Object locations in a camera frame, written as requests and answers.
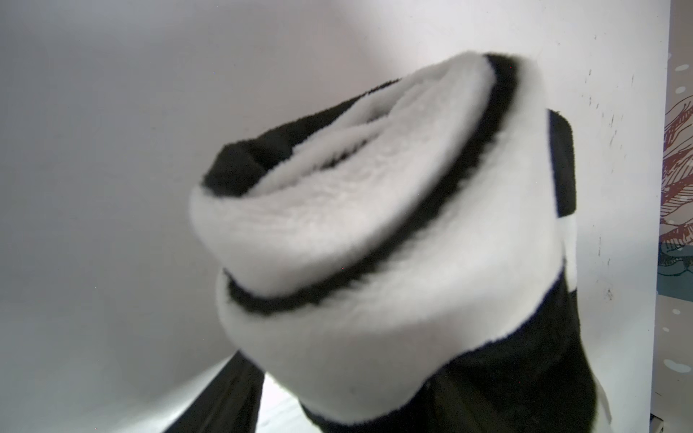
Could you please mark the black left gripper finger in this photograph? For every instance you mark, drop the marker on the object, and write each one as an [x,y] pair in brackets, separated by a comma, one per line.
[229,404]

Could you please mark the black white striped pillowcase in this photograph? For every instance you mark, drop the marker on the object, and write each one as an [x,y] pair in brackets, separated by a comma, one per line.
[406,260]

